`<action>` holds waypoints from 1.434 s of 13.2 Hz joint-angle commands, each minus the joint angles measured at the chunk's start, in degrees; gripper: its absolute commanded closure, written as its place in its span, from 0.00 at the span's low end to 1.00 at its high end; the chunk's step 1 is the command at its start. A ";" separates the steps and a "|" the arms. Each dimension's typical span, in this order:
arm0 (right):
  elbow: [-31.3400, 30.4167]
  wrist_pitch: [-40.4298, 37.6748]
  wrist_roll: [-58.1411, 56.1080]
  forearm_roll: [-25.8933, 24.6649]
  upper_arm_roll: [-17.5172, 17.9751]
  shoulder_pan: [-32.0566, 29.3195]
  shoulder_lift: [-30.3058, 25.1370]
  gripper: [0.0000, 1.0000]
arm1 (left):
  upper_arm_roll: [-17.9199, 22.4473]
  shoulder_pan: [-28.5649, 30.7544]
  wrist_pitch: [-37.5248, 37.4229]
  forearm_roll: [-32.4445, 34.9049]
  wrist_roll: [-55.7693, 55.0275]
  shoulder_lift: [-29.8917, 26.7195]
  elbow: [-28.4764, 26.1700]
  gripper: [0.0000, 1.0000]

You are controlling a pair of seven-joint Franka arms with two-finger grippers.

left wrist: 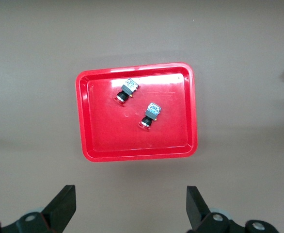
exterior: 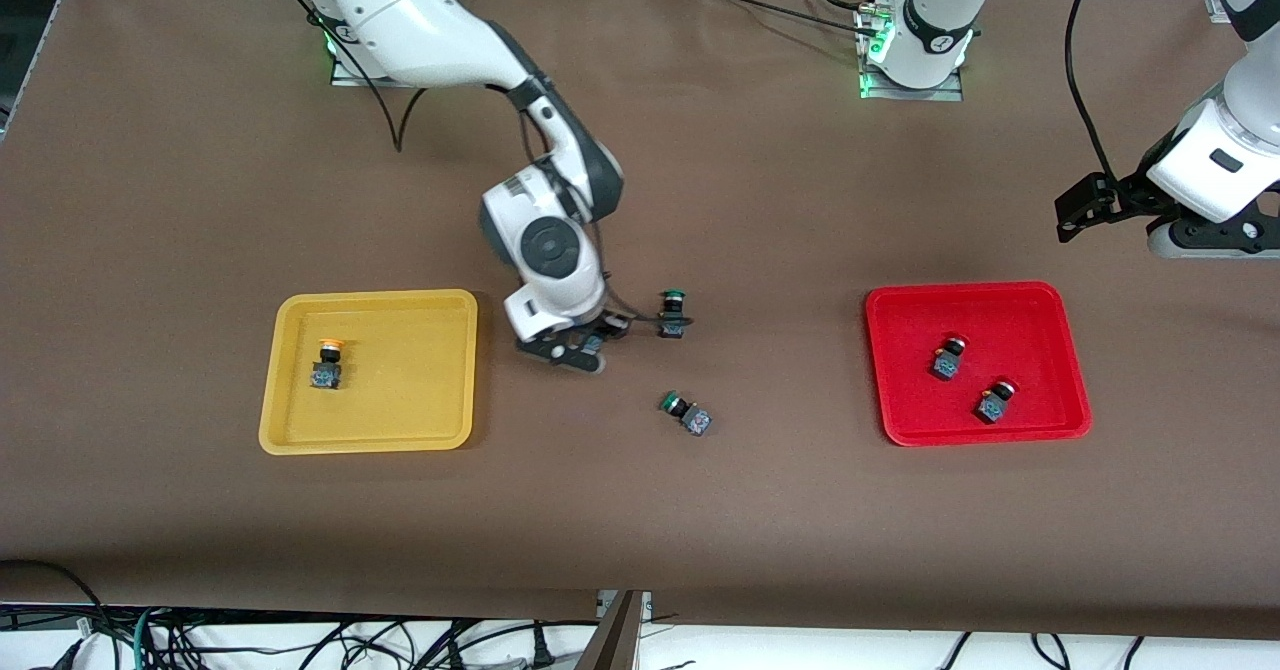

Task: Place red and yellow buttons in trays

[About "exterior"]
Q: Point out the brown table support post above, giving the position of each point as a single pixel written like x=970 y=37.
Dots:
x=612 y=640

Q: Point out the yellow plastic tray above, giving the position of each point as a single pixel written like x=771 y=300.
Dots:
x=400 y=390

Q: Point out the green push button switch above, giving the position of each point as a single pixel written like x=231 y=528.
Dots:
x=672 y=326
x=697 y=420

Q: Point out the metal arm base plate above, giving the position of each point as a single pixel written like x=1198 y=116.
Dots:
x=345 y=75
x=875 y=90

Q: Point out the brown table cover sheet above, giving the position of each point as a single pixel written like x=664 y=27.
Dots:
x=750 y=510

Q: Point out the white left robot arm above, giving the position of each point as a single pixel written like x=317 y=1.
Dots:
x=935 y=20

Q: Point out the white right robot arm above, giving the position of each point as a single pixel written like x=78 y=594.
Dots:
x=400 y=10

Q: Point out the red push button switch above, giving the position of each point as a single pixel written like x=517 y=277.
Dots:
x=992 y=407
x=946 y=363

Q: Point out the red plastic tray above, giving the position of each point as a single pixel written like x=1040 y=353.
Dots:
x=1040 y=350

